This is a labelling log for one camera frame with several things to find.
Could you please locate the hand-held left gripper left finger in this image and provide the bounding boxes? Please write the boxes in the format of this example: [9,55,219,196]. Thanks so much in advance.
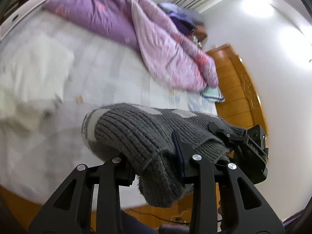
[28,155,136,234]

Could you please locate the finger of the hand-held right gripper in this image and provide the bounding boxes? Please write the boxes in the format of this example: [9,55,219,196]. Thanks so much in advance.
[208,122,248,147]

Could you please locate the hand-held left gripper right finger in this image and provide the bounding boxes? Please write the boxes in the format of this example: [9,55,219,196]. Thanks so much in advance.
[171,130,285,234]

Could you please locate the grey white checkered cardigan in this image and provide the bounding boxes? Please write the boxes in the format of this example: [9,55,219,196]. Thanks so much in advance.
[82,102,247,208]

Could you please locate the folded white clothes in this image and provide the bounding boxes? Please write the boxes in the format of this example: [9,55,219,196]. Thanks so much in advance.
[0,33,75,132]

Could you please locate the teal striped cloth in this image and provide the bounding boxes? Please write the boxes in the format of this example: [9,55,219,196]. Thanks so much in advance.
[200,86,225,103]

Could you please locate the wooden headboard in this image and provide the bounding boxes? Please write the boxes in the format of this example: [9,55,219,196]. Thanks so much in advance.
[206,43,269,156]

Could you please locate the bed with printed sheet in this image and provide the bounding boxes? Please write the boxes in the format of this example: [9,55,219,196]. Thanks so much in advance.
[0,12,218,211]

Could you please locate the dark purple cloth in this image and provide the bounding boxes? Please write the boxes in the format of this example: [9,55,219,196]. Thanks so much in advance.
[171,17,198,36]

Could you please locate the dark purple pillow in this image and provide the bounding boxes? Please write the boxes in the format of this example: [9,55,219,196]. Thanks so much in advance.
[158,2,205,23]

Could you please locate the purple floral quilt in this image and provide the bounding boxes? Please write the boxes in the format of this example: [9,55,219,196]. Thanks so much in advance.
[44,0,219,92]

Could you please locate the black floor cable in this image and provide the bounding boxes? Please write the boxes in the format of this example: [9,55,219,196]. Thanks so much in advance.
[146,213,222,223]

